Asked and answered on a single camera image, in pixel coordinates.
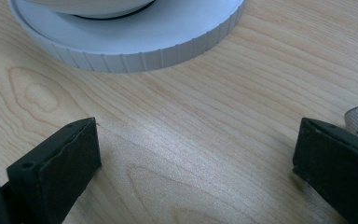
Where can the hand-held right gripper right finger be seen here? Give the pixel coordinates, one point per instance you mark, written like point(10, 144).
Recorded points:
point(335, 161)

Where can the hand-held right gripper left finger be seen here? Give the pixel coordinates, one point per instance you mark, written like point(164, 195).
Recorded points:
point(56, 168)

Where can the white round ribbed tray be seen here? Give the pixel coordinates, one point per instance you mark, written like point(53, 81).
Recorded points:
point(155, 37)

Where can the white bowl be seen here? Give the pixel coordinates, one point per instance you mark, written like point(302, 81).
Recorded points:
point(90, 6)

